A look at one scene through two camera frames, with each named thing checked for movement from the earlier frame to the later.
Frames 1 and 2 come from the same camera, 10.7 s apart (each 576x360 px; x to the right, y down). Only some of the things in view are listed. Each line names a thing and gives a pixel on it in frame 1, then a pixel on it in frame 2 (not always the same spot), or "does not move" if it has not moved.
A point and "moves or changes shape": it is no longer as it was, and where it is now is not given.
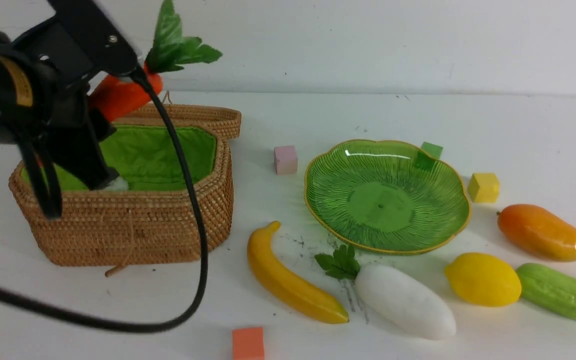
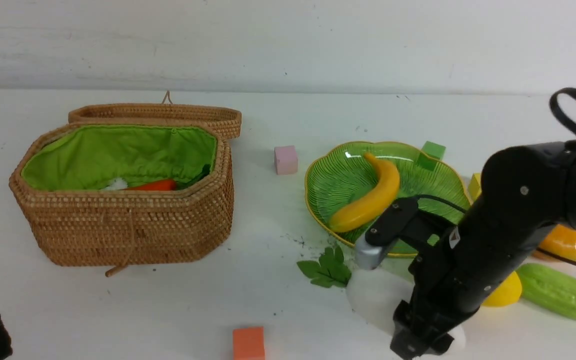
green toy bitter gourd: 562,294 does not move
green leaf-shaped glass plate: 386,197 does not move
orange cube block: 248,344 does not move
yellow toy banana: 301,295 -> 383,191
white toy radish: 393,296 moves or changes shape
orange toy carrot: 115,98 -> 163,185
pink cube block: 286,159 does not move
